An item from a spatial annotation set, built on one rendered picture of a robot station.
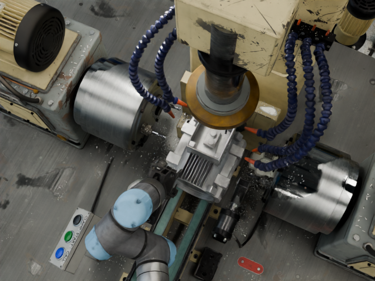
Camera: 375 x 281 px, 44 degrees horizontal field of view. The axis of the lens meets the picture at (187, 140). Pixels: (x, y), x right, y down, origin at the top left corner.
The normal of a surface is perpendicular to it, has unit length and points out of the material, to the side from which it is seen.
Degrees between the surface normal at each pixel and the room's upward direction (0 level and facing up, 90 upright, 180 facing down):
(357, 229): 0
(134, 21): 0
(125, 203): 30
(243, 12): 0
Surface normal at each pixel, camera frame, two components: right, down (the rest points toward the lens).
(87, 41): -0.02, -0.31
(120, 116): -0.24, 0.19
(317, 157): 0.13, -0.59
